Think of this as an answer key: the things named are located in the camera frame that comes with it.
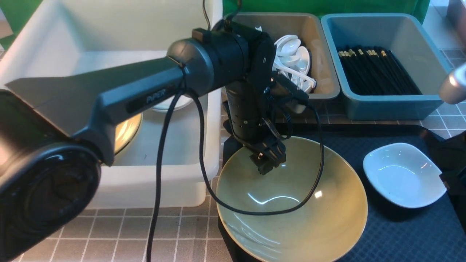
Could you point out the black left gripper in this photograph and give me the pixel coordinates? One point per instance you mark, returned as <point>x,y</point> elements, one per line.
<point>268,151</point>

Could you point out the yellow noodle bowl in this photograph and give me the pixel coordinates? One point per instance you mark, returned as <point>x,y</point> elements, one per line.
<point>323,230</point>

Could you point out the white sauce dish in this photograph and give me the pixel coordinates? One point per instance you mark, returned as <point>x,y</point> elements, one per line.
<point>163,107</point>
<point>404,175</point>

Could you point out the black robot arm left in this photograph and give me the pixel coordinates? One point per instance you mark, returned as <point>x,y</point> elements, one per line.
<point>57,131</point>

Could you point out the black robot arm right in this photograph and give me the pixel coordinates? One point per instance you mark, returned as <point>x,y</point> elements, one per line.
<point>450,154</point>

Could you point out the yellow bowl in tub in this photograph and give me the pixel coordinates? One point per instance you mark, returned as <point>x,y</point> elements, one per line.
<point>126,131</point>

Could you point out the pile of white spoons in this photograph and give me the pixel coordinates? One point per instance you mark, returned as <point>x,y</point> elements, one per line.
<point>293,60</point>

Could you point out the white sauce dish in tub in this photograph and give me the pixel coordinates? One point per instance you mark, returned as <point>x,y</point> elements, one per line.
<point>163,107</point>

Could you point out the grey plastic bin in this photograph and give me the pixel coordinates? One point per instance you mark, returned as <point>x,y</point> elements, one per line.
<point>309,30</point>

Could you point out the bundle of black chopsticks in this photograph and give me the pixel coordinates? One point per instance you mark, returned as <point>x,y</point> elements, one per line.
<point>375,71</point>

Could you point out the blue plastic bin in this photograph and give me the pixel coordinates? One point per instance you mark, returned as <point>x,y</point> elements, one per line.
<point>406,38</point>

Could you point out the large white plastic tub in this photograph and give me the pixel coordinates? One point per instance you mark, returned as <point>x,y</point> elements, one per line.
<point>66,37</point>

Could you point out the green backdrop cloth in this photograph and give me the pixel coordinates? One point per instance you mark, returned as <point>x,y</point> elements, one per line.
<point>327,6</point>

